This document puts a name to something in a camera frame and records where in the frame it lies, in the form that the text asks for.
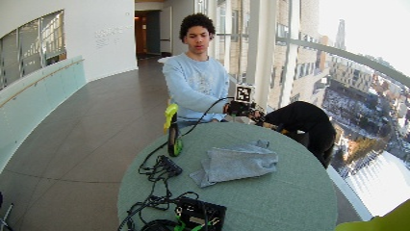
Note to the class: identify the yellow-green chair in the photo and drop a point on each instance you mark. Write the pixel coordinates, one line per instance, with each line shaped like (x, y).
(379, 221)

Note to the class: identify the dark doorway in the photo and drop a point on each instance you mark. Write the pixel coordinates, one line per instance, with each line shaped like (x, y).
(146, 33)

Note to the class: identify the black electronics box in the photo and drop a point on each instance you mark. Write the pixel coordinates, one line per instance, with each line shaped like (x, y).
(199, 213)

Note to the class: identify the wooden wall handrail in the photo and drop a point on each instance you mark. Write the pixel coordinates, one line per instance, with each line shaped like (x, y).
(38, 82)

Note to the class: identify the metal tripod leg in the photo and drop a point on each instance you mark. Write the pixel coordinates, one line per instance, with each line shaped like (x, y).
(5, 215)

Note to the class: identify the white cube of black markers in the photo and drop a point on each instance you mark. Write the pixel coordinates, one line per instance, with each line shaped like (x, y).
(243, 93)

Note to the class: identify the grey folded sweater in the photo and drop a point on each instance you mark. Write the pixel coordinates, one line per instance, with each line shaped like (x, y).
(238, 162)

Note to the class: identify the the person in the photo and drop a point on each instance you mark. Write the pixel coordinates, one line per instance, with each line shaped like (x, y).
(194, 80)

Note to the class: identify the grey window railing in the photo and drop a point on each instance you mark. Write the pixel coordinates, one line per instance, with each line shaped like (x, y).
(350, 56)

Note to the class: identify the yellow-green and black stand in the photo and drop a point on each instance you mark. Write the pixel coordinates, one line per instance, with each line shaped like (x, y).
(171, 134)

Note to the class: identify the black jacket on chair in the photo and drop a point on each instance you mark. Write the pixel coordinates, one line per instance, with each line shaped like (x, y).
(304, 123)

